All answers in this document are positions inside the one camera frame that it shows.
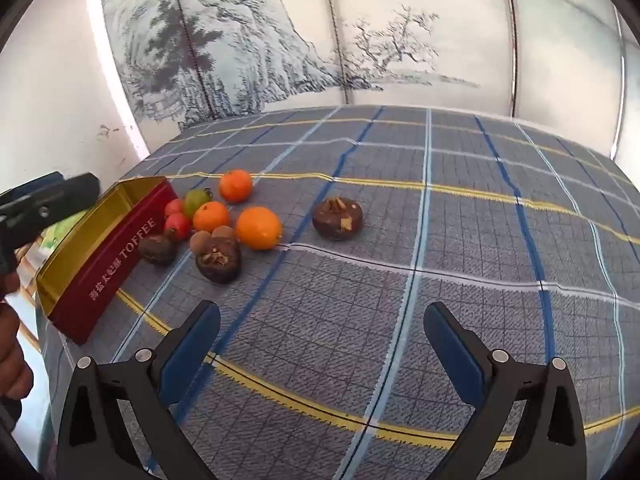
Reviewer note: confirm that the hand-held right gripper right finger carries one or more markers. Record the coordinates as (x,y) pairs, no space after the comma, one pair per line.
(452,350)

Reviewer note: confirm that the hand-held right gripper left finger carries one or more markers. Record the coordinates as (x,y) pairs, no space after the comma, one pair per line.
(192,355)

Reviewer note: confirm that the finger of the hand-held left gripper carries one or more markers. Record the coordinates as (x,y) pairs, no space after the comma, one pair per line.
(55,205)
(30,187)

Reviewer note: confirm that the red and gold tin box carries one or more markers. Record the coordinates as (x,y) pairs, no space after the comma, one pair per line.
(115,265)

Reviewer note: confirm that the dark brown mangosteen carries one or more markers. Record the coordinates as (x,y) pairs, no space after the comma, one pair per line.
(218,262)
(338,218)
(157,249)

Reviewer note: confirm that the brown kiwi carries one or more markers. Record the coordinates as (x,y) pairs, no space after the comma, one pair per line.
(200,243)
(223,232)

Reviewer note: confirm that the small red fruit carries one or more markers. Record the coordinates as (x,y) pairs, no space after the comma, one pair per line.
(177,226)
(175,206)

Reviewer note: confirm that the small tangerine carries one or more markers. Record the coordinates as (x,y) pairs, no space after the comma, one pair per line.
(211,216)
(236,186)

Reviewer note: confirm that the green round fruit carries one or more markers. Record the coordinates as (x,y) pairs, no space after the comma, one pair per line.
(196,201)

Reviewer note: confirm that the large orange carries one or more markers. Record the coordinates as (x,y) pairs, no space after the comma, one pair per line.
(258,228)

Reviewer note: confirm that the person's left hand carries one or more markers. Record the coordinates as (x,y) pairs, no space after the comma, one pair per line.
(12,360)

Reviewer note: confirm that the green tissue pack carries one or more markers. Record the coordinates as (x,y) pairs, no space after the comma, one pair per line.
(60,230)

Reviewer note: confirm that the blue plaid tablecloth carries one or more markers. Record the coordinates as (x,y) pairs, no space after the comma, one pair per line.
(350,335)

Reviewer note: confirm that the landscape painted folding screen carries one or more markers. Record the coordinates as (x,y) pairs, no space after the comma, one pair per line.
(280,35)

